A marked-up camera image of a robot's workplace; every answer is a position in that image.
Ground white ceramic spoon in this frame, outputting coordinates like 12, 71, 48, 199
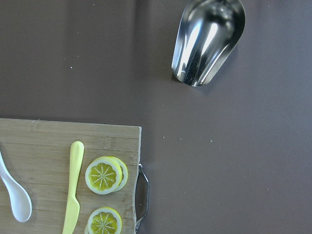
0, 155, 32, 223

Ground yellow plastic knife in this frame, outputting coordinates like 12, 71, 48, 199
62, 141, 84, 234

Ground steel scoop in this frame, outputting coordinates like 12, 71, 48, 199
171, 0, 245, 87

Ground stacked lemon slices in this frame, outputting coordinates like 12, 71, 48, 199
85, 207, 122, 234

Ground bamboo cutting board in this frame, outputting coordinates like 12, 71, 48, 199
0, 118, 144, 234

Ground lemon slice near handle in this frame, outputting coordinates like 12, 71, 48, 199
85, 156, 128, 195

